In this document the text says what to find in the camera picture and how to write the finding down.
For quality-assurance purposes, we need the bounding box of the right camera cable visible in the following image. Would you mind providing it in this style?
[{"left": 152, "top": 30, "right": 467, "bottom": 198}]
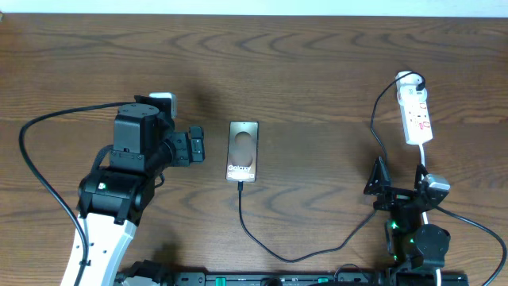
[{"left": 434, "top": 204, "right": 508, "bottom": 286}]

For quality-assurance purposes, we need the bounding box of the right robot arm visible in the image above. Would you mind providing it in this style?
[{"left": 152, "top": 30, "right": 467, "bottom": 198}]
[{"left": 364, "top": 157, "right": 451, "bottom": 285}]

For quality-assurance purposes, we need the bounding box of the left camera cable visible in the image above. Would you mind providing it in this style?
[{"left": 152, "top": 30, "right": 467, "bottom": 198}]
[{"left": 18, "top": 101, "right": 136, "bottom": 286}]

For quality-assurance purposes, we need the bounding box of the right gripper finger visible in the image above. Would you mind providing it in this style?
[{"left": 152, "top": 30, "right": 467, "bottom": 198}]
[
  {"left": 414, "top": 164, "right": 429, "bottom": 189},
  {"left": 364, "top": 157, "right": 392, "bottom": 195}
]

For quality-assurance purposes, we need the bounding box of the camera cable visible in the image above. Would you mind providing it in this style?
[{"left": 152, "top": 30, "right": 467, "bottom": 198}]
[
  {"left": 18, "top": 101, "right": 136, "bottom": 286},
  {"left": 434, "top": 204, "right": 508, "bottom": 286}
]

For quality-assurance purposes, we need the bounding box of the white power strip cord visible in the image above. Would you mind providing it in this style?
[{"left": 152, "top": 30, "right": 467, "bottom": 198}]
[{"left": 418, "top": 143, "right": 443, "bottom": 286}]

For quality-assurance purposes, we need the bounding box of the white power strip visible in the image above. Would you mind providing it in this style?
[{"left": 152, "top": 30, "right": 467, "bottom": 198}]
[{"left": 395, "top": 71, "right": 433, "bottom": 145}]

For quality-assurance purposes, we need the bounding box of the Samsung Galaxy smartphone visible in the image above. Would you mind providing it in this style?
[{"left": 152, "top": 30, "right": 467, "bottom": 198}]
[{"left": 225, "top": 121, "right": 259, "bottom": 183}]

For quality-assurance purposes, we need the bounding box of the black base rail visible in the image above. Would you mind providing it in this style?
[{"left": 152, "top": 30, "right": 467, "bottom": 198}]
[{"left": 114, "top": 261, "right": 469, "bottom": 286}]

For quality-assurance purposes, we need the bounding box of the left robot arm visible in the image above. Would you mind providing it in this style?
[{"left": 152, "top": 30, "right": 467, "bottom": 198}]
[{"left": 61, "top": 92, "right": 205, "bottom": 285}]

